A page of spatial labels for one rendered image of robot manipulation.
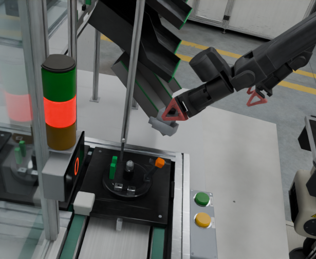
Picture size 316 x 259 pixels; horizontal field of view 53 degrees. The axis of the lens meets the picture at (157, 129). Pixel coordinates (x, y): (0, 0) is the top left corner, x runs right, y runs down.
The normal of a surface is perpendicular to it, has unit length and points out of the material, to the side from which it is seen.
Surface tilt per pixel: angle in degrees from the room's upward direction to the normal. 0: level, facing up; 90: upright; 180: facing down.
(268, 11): 90
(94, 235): 0
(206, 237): 0
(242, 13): 90
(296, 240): 0
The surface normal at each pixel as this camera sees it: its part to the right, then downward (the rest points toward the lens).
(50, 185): -0.07, 0.62
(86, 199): 0.16, -0.76
